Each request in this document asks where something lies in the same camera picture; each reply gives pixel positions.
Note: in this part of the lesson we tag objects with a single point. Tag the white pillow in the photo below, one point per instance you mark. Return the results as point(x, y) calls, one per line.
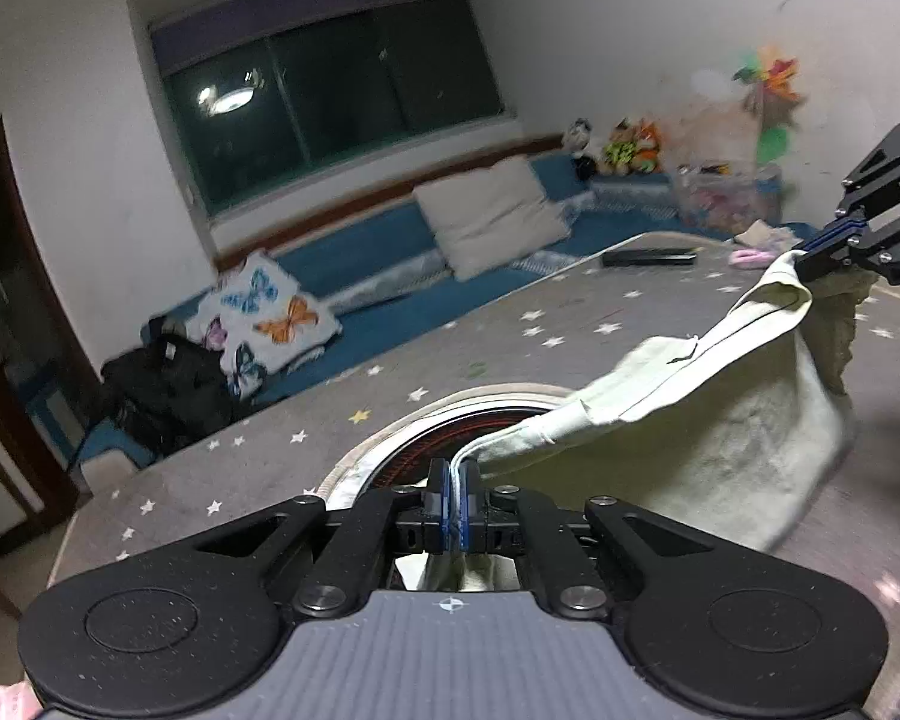
point(487, 217)

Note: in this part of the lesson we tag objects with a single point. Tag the pile of pale small clothes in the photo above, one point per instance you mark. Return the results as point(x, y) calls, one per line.
point(772, 236)

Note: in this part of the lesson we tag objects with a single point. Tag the butterfly print pillow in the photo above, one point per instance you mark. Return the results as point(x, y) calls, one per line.
point(270, 315)

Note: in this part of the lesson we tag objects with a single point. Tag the grey star-print tablecloth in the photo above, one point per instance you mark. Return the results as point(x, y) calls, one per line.
point(495, 345)

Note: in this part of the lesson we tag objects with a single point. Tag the dark wooden door frame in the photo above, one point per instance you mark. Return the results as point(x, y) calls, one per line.
point(15, 360)

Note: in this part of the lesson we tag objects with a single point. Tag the pink hair scrunchie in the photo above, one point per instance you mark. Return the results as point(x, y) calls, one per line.
point(746, 258)

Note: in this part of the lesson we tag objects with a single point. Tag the orange fox plush toy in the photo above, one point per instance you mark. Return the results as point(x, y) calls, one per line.
point(649, 144)

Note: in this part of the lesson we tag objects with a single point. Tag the pale green garment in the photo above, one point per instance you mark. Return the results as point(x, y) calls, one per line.
point(720, 427)

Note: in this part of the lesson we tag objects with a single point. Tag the black bag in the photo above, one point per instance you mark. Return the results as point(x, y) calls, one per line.
point(165, 390)

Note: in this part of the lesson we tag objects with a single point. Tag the panda plush toy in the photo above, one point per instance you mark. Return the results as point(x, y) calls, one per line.
point(579, 136)

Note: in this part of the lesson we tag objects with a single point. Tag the black remote control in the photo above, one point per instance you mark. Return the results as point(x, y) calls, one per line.
point(649, 256)

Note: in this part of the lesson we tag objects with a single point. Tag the clear plastic toy box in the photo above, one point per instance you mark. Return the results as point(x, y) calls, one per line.
point(727, 199)

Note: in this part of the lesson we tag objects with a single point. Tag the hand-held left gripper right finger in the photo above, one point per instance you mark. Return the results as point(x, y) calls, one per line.
point(471, 499)

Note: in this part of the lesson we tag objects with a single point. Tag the pink cloth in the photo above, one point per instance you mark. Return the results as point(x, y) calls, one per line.
point(7, 701)

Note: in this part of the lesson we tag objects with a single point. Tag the round black induction cooktop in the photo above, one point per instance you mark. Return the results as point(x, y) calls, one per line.
point(435, 442)

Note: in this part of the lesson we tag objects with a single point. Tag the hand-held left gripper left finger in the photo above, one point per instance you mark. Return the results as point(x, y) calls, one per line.
point(439, 499)

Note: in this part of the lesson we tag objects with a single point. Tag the purple roller blind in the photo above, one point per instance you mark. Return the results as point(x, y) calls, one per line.
point(307, 11)

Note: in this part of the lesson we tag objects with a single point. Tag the blue bench cushion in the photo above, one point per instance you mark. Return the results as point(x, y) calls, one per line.
point(367, 255)

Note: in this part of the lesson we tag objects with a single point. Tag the colourful pinwheel decoration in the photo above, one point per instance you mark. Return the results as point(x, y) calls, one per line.
point(772, 97)

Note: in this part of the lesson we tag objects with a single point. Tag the large dark window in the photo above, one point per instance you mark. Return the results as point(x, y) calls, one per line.
point(345, 90)

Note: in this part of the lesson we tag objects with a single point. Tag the plush bear with green vest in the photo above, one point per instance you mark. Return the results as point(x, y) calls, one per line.
point(621, 150)

